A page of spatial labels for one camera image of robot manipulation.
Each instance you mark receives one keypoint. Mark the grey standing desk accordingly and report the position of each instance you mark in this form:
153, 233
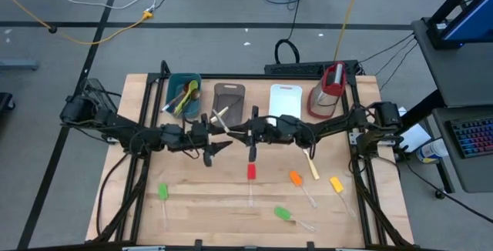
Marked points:
454, 74

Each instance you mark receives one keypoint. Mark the lime green silicone spoon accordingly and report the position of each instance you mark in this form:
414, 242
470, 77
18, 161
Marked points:
192, 85

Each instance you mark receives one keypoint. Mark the black round floor weight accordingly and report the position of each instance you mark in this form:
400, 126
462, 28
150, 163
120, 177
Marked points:
52, 29

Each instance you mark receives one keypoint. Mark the gold metal spoon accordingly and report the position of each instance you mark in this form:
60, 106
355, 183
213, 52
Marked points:
195, 94

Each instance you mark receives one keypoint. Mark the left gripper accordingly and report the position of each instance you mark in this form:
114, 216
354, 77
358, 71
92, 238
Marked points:
196, 145

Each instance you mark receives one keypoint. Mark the teal plastic bin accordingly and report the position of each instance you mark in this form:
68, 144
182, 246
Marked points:
172, 83

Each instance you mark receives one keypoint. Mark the grey translucent plastic bin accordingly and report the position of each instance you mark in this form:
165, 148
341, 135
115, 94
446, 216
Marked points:
235, 93

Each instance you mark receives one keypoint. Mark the black aluminium table frame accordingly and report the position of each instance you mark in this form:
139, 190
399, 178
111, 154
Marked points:
254, 76

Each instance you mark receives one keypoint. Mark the black floor object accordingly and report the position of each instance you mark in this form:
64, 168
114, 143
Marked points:
5, 101

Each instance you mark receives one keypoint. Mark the dark grey spoon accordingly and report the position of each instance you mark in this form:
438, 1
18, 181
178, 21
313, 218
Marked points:
171, 102

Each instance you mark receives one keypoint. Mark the silver mounting plate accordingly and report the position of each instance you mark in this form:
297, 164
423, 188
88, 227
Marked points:
355, 138

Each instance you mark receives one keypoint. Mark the white bottle with label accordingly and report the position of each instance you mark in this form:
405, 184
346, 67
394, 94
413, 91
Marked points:
433, 150

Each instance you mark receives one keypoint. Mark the low grey desk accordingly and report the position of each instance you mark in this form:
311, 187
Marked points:
473, 174

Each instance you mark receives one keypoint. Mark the white plastic bin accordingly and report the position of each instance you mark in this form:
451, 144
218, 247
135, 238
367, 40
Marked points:
285, 101

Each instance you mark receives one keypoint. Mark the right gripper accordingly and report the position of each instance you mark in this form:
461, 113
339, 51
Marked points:
283, 131

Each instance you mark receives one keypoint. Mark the white paper sheet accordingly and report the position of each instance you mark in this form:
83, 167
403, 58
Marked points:
418, 137

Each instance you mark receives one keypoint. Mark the black vented box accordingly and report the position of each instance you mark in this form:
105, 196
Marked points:
292, 68

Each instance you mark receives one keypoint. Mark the monitor with blue screen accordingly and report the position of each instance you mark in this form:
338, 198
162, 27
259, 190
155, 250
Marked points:
473, 20

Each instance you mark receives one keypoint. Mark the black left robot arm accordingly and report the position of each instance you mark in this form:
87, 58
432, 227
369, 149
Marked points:
115, 122

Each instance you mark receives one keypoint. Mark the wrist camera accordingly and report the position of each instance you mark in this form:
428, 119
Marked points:
263, 126
199, 128

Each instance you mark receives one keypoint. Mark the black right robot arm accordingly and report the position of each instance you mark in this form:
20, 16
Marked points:
331, 124

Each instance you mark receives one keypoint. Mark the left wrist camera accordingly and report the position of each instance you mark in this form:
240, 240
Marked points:
199, 128

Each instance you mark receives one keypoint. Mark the black desk caster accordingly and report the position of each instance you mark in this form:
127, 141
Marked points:
441, 194

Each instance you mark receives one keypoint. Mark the backlit black keyboard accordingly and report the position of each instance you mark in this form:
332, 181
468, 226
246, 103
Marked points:
473, 137

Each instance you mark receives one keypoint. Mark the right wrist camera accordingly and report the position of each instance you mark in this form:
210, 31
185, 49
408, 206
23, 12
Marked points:
263, 126

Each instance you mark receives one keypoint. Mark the grey cart foot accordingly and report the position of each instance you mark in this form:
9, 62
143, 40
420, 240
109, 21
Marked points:
19, 65

